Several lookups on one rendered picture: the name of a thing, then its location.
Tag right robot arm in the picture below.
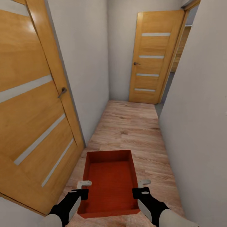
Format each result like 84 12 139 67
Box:
132 179 201 227

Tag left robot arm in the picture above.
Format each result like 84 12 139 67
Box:
35 181 92 227

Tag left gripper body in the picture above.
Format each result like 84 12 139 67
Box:
72 189 89 200

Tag storage box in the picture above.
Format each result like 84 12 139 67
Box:
77 150 141 219

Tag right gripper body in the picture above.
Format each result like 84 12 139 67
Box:
132 187 150 199

